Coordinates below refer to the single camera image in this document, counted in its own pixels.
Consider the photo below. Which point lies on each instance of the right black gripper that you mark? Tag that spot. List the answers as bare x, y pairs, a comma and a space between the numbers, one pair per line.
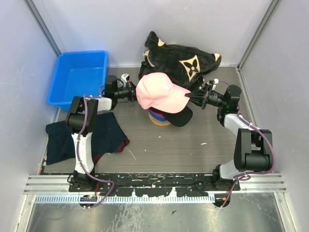
197, 97

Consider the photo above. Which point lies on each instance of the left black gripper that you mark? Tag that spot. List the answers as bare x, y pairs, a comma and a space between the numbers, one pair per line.
132, 91

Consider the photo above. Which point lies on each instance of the pink cap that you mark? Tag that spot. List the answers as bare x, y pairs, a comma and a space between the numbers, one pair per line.
156, 90

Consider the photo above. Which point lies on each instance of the black cap white logo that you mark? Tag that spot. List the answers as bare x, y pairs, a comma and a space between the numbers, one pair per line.
179, 119

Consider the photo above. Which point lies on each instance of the blue cap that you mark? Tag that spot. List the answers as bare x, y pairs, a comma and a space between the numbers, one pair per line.
149, 110

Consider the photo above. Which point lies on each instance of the wooden hat stand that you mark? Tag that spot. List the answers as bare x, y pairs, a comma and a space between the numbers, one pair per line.
158, 122

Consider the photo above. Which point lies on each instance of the navy blue cloth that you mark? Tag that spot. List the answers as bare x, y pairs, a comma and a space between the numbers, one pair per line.
107, 137

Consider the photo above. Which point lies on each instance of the blue plastic bin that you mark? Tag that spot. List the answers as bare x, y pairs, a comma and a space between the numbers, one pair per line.
77, 74

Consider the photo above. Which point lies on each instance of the magenta cap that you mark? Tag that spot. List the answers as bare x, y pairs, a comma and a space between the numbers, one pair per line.
158, 117

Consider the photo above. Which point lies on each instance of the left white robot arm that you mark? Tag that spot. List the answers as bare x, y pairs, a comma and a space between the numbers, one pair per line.
82, 118

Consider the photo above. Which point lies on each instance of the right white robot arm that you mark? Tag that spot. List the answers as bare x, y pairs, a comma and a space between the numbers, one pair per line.
254, 153

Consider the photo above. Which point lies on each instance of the black patterned plush blanket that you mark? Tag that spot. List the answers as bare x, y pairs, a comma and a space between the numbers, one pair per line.
184, 65

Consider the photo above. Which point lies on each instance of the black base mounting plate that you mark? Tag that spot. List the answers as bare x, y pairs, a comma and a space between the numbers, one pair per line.
151, 185

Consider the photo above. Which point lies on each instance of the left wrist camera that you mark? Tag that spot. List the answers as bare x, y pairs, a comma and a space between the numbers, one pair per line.
125, 77

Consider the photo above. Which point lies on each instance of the right aluminium frame post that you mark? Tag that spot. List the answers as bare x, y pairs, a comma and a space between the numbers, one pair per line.
259, 31

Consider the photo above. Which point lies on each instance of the aluminium frame post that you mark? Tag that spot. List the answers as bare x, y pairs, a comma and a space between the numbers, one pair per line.
42, 25
259, 31

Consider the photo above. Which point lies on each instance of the left aluminium frame post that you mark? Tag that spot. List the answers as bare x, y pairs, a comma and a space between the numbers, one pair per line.
42, 25

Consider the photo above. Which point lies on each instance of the slotted cable duct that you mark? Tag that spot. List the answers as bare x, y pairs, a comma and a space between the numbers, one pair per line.
79, 198

